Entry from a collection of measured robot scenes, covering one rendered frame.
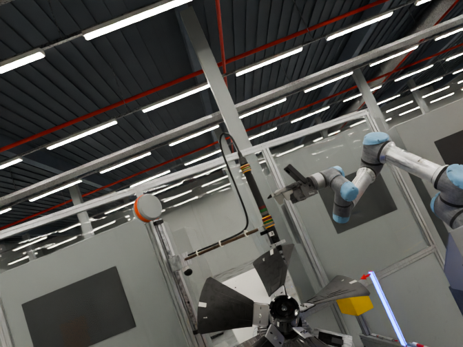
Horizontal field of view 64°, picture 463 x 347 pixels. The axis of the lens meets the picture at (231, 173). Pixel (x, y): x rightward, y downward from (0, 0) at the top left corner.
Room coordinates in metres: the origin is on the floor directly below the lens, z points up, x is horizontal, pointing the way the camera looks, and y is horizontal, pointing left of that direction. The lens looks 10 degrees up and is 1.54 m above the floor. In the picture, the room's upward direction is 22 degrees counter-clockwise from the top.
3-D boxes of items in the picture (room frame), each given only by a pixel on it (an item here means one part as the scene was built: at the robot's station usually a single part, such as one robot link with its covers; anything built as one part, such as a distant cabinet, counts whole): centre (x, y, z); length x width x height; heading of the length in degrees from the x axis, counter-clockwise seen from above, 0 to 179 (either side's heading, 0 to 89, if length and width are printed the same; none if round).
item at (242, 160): (1.59, -0.07, 1.65); 0.04 x 0.04 x 0.46
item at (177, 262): (1.98, 0.43, 1.54); 0.10 x 0.07 x 0.08; 52
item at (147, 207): (2.03, 0.50, 1.88); 0.17 x 0.15 x 0.16; 107
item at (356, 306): (1.98, -0.32, 1.02); 0.16 x 0.10 x 0.11; 17
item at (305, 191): (1.66, -0.26, 1.63); 0.12 x 0.08 x 0.09; 107
